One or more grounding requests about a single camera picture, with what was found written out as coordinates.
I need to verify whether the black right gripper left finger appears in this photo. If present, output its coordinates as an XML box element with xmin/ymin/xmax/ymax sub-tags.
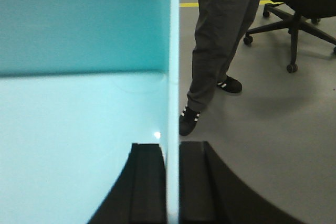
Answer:
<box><xmin>88</xmin><ymin>144</ymin><xmax>167</xmax><ymax>223</ymax></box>

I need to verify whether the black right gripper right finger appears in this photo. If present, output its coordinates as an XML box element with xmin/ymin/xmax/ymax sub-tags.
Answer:
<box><xmin>180</xmin><ymin>141</ymin><xmax>301</xmax><ymax>223</ymax></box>

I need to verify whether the light blue plastic bin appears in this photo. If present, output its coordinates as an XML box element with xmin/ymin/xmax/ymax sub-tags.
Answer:
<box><xmin>1</xmin><ymin>0</ymin><xmax>180</xmax><ymax>223</ymax></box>

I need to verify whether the person in dark shirt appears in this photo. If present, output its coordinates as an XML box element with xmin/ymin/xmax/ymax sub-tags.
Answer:
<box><xmin>179</xmin><ymin>0</ymin><xmax>260</xmax><ymax>136</ymax></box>

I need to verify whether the black office chair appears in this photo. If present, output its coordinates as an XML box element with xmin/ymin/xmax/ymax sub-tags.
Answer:
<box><xmin>243</xmin><ymin>0</ymin><xmax>335</xmax><ymax>73</ymax></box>

